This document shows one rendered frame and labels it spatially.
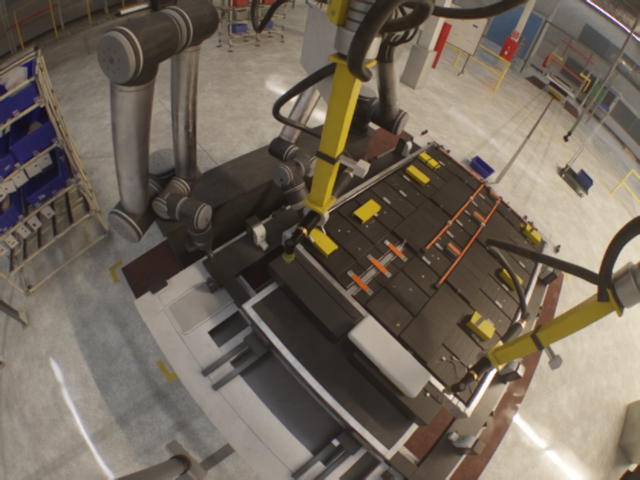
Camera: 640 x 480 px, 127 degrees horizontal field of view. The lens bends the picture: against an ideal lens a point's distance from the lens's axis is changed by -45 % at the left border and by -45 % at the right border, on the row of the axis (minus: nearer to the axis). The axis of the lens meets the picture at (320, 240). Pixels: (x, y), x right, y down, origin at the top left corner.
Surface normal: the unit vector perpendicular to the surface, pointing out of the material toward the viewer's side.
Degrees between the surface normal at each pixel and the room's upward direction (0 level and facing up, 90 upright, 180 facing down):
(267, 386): 0
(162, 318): 0
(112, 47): 90
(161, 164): 0
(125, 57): 90
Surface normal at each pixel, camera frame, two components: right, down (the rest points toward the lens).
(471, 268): 0.16, -0.56
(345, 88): -0.49, 0.67
